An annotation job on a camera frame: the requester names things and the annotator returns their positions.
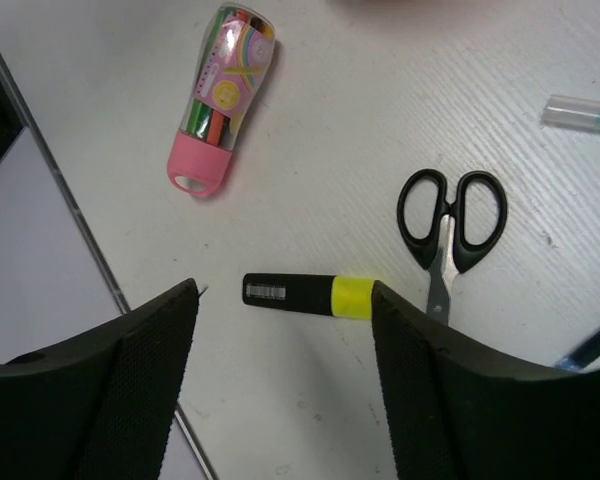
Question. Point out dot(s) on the green white pen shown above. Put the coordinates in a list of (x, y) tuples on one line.
[(572, 113)]

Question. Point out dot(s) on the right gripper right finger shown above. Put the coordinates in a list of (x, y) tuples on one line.
[(458, 409)]

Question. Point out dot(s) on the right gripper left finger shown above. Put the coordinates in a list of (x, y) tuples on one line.
[(99, 405)]

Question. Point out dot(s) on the pink capped marker case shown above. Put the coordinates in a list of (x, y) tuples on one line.
[(234, 59)]

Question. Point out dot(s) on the black handled scissors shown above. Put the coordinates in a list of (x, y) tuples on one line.
[(445, 252)]

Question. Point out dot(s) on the blue pen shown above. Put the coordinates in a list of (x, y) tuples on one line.
[(582, 356)]

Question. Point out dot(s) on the yellow highlighter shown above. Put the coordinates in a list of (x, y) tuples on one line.
[(326, 295)]

